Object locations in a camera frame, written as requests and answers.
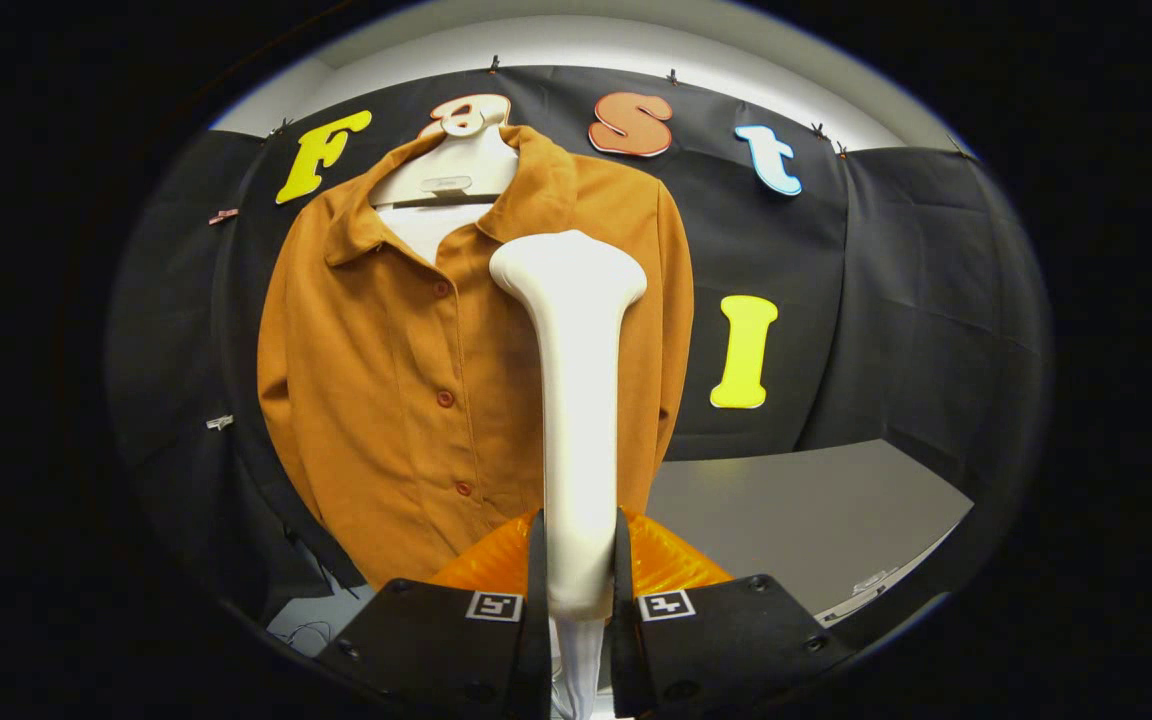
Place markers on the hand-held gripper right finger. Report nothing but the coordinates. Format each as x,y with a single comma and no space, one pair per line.
726,645

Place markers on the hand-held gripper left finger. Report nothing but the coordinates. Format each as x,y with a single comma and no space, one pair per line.
436,650

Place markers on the orange button-up shirt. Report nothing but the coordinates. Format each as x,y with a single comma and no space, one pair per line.
386,400

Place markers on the white garment steamer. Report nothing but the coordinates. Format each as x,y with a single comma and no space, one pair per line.
581,400

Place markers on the grey cabinet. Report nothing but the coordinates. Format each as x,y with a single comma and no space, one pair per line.
796,510

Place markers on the white clip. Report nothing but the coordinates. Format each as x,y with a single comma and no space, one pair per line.
220,422

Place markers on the black backdrop cloth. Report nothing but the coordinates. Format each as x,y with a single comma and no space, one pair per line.
896,300

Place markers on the white mannequin torso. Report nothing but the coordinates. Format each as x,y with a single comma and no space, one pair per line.
456,170

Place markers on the red clip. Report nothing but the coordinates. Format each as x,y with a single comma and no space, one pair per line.
223,215

